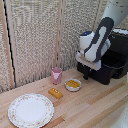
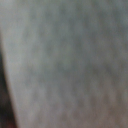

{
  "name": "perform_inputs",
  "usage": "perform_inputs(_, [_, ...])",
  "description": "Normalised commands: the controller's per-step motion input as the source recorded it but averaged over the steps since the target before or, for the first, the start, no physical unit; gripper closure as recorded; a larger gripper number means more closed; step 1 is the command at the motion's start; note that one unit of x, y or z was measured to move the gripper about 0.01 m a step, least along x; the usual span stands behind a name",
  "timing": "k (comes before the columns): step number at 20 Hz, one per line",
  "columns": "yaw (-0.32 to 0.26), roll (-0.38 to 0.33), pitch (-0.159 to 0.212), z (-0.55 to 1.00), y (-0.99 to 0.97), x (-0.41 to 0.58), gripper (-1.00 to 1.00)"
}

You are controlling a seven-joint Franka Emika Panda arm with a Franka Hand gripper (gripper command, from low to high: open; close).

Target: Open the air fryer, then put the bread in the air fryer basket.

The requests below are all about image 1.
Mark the black air fryer body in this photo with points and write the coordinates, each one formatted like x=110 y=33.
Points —
x=120 y=46

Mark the wide woven screen panel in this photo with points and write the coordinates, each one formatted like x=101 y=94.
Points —
x=33 y=40

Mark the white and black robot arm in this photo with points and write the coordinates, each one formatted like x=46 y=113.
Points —
x=100 y=36

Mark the thin yellow food stick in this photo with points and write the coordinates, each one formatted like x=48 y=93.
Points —
x=76 y=82

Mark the small white bowl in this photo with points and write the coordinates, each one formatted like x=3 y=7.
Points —
x=70 y=89

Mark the floral rimmed white plate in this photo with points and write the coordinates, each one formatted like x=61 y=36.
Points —
x=30 y=111

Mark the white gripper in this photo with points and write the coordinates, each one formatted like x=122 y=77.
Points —
x=90 y=64

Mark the slanted wooden post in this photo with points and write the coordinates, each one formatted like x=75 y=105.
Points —
x=9 y=60

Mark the wooden post beside cup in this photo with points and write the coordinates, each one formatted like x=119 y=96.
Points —
x=58 y=33

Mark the pink cup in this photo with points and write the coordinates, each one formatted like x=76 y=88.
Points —
x=56 y=78

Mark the narrow woven screen panel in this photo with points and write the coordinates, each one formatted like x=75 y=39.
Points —
x=2 y=66

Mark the orange sponge block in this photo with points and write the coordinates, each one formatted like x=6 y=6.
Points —
x=55 y=93

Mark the thick yellow food stick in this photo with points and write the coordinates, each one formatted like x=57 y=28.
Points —
x=72 y=85

